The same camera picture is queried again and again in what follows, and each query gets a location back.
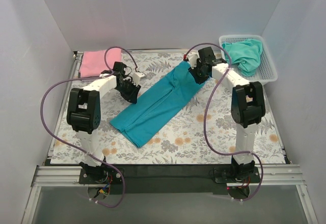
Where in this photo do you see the teal blue t shirt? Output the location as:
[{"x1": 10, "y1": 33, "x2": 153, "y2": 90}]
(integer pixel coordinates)
[{"x1": 110, "y1": 62, "x2": 203, "y2": 148}]

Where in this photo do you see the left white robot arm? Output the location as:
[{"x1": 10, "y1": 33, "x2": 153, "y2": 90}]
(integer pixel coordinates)
[{"x1": 66, "y1": 62, "x2": 145, "y2": 183}]

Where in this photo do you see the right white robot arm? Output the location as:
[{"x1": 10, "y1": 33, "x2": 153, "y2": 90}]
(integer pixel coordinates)
[{"x1": 183, "y1": 44, "x2": 266, "y2": 183}]

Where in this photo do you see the pink folded t shirt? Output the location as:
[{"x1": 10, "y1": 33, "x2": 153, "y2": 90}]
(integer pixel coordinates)
[{"x1": 79, "y1": 48, "x2": 122, "y2": 77}]

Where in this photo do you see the light green t shirt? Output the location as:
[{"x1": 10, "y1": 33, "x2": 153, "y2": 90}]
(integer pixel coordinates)
[{"x1": 222, "y1": 38, "x2": 263, "y2": 77}]

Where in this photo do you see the white plastic basket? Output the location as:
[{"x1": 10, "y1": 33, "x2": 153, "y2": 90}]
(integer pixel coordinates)
[{"x1": 219, "y1": 34, "x2": 278, "y2": 85}]

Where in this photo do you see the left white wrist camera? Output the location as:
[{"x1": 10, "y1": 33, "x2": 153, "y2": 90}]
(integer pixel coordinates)
[{"x1": 132, "y1": 72, "x2": 146, "y2": 86}]

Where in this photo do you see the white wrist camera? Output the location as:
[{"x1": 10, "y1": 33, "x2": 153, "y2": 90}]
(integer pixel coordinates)
[
  {"x1": 132, "y1": 72, "x2": 146, "y2": 86},
  {"x1": 183, "y1": 51, "x2": 199, "y2": 69}
]

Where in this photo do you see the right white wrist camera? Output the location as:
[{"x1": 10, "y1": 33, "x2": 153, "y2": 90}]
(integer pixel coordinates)
[{"x1": 183, "y1": 51, "x2": 199, "y2": 69}]

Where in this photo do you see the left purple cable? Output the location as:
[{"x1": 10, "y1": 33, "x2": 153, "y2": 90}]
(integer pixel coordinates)
[{"x1": 40, "y1": 46, "x2": 144, "y2": 208}]

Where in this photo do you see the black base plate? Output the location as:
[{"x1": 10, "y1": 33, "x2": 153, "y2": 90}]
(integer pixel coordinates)
[{"x1": 78, "y1": 164, "x2": 261, "y2": 195}]

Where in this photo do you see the aluminium frame rail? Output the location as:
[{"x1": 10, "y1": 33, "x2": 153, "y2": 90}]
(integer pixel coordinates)
[{"x1": 32, "y1": 164, "x2": 306, "y2": 186}]

